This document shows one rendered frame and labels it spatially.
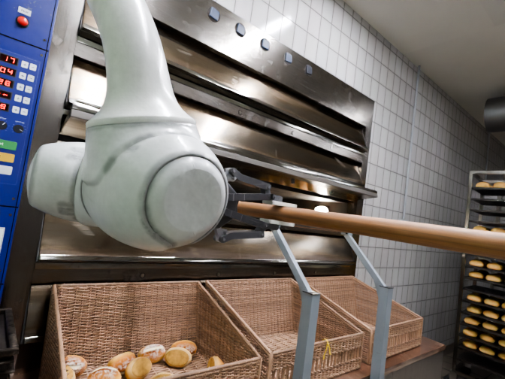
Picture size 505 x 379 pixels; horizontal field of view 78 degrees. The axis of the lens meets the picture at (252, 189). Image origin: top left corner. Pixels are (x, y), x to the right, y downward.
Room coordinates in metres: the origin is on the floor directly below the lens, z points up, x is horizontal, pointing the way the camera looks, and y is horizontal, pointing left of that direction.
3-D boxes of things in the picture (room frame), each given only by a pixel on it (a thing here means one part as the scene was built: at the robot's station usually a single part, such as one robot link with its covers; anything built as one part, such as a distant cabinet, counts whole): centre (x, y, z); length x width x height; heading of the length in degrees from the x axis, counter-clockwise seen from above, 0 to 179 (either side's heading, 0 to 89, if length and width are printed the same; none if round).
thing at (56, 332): (1.05, 0.25, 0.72); 0.56 x 0.49 x 0.28; 127
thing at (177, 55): (1.62, -0.03, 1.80); 1.79 x 0.11 x 0.19; 129
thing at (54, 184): (0.41, 0.20, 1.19); 0.16 x 0.13 x 0.11; 128
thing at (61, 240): (1.62, -0.03, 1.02); 1.79 x 0.11 x 0.19; 129
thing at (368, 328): (1.80, -0.68, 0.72); 0.56 x 0.49 x 0.28; 129
